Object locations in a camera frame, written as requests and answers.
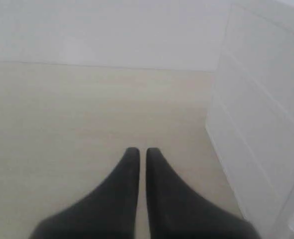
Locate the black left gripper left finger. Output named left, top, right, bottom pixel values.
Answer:
left=30, top=147, right=140, bottom=239

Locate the white plastic drawer cabinet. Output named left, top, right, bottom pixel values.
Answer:
left=206, top=0, right=294, bottom=238

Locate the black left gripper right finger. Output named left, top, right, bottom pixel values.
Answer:
left=146, top=148, right=259, bottom=239

